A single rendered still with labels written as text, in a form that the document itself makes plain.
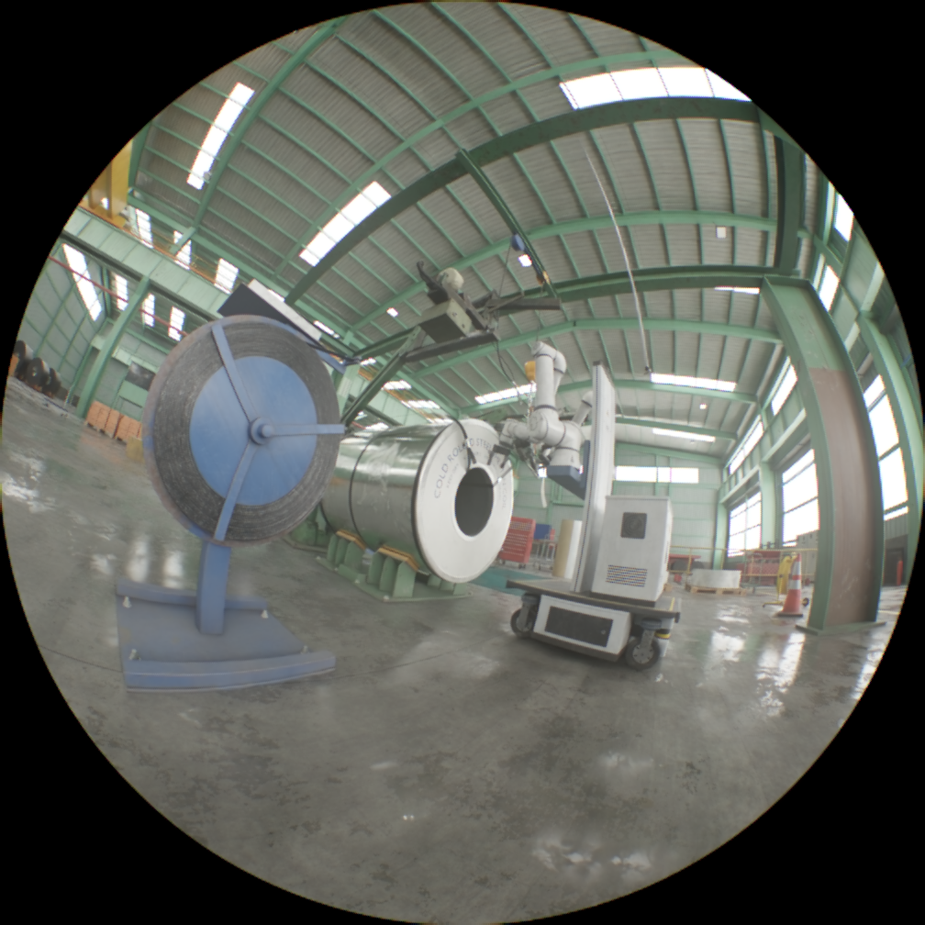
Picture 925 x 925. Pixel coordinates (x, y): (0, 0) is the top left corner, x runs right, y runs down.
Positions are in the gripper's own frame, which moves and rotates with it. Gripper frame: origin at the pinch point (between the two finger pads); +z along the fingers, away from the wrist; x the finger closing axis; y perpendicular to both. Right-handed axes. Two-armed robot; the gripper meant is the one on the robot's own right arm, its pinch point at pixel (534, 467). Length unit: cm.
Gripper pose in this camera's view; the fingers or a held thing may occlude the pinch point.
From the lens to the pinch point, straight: 262.1
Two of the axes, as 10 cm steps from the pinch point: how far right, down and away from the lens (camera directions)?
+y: -4.3, -6.9, -5.8
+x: 2.7, 5.1, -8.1
